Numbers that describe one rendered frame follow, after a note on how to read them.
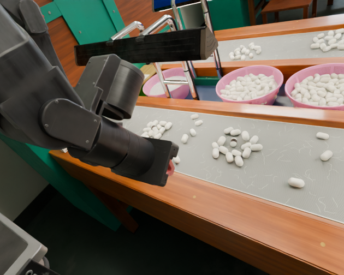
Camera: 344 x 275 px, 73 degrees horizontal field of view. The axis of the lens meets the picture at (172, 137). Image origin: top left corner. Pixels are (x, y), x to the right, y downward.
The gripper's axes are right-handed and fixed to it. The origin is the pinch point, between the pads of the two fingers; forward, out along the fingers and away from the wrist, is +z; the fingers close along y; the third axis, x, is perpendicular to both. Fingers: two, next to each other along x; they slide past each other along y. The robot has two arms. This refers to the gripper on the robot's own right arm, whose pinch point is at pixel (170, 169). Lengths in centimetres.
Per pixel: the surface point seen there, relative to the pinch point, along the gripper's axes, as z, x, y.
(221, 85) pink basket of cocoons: 52, -47, 20
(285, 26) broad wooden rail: 74, -95, 3
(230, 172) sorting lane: 31.9, -6.2, 0.0
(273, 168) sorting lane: 33.8, -10.0, -11.0
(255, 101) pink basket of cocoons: 46, -37, 1
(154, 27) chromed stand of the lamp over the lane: 9, -44, 27
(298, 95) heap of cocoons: 49, -41, -12
